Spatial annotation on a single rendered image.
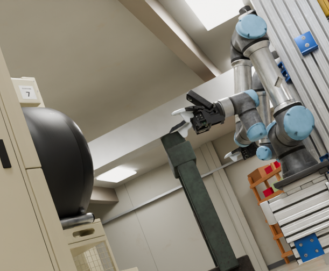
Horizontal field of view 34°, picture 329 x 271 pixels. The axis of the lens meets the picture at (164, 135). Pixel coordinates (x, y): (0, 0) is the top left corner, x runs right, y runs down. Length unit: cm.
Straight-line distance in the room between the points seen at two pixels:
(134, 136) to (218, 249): 215
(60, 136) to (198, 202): 548
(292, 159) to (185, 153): 559
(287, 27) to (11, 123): 144
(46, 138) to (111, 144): 623
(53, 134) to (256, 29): 90
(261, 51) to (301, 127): 34
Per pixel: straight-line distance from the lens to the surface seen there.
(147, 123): 816
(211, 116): 200
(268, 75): 210
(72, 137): 222
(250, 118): 202
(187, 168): 764
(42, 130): 215
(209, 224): 750
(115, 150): 830
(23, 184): 132
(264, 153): 273
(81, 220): 223
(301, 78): 238
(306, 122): 204
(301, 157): 214
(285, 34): 244
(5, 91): 143
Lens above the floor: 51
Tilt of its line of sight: 15 degrees up
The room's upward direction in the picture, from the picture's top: 23 degrees counter-clockwise
